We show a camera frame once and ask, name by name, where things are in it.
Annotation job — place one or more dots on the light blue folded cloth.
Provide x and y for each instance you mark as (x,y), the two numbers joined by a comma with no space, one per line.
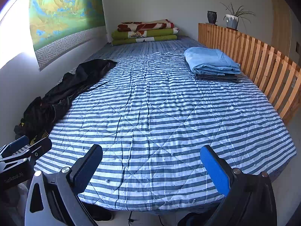
(209,60)

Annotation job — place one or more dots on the red floral folded blanket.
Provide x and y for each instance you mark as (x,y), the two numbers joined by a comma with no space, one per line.
(145,25)

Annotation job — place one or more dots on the wooden slatted bed rail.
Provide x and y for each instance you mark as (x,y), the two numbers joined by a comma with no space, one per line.
(258,58)

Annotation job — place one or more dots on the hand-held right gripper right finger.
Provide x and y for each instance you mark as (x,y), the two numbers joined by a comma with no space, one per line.
(216,169)

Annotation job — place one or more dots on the dark blue striped bed sheet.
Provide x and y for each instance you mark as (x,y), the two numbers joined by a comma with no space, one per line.
(152,47)

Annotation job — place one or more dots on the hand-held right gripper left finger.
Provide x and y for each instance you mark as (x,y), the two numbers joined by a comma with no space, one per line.
(87,167)

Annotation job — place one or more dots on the wooden door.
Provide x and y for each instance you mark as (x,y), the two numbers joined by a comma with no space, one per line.
(281,26)

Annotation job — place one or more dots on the dark vase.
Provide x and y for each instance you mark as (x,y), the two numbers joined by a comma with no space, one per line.
(212,17)

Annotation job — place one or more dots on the landscape wall poster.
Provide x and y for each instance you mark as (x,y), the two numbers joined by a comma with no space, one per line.
(63,16)

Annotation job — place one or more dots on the grey folded cloth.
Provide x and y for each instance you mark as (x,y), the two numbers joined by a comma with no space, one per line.
(216,77)

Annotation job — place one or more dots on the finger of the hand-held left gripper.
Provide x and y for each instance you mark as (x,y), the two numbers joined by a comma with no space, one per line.
(18,143)
(41,147)

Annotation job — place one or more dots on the blue striped quilt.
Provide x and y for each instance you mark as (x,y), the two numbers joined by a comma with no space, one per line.
(152,122)

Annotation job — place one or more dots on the potted plant in white pot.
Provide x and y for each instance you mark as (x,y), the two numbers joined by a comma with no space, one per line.
(232,21)

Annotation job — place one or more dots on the black garment with yellow stripes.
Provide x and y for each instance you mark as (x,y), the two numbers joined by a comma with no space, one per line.
(89,70)

